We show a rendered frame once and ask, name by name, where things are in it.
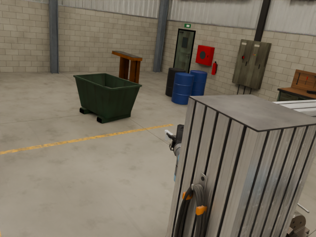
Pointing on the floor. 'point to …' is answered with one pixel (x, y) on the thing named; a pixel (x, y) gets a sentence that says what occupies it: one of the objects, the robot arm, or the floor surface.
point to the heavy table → (135, 63)
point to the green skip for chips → (106, 96)
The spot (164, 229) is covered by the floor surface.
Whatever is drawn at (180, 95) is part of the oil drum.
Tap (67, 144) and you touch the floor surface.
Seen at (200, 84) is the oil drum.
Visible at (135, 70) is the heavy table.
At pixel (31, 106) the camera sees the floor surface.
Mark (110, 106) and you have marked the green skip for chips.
